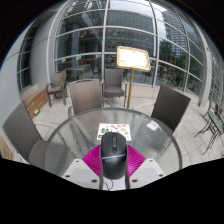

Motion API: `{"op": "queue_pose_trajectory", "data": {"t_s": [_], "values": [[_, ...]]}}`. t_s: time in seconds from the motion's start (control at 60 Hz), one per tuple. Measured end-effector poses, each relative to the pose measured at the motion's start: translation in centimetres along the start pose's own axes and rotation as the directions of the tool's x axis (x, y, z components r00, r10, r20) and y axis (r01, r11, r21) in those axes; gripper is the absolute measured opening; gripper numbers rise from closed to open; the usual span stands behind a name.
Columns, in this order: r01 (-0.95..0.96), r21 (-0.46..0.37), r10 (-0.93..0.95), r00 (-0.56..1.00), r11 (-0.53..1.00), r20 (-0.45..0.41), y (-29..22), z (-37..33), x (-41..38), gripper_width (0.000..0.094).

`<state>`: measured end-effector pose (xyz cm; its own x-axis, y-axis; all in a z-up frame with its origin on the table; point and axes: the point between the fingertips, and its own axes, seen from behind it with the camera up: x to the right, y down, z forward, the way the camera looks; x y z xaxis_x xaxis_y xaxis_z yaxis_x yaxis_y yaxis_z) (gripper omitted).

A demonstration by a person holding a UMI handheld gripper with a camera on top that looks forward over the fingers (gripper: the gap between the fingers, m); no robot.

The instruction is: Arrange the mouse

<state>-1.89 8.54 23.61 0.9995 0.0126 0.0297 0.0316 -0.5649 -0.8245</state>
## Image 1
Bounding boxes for dark brown wicker chair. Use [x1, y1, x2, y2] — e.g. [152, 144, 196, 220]
[1, 100, 49, 169]
[133, 84, 192, 134]

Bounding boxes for colourful printed menu card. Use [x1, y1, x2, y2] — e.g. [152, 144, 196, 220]
[96, 122, 132, 142]

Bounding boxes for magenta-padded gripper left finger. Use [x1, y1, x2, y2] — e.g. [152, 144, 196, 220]
[61, 144, 103, 191]

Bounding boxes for black computer mouse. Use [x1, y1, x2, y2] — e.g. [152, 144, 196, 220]
[99, 131, 129, 181]

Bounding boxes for wooden slat bench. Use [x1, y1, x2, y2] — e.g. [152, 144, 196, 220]
[0, 134, 16, 161]
[24, 88, 49, 119]

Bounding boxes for grey wicker armchair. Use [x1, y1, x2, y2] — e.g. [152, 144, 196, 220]
[67, 78, 114, 118]
[45, 69, 68, 108]
[100, 67, 128, 108]

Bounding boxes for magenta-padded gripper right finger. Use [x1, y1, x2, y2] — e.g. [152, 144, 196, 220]
[125, 144, 167, 190]

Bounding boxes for gold framed sign stand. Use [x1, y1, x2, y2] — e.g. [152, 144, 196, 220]
[116, 45, 152, 109]

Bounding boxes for dark metal folding table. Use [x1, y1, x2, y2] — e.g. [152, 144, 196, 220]
[194, 103, 224, 156]

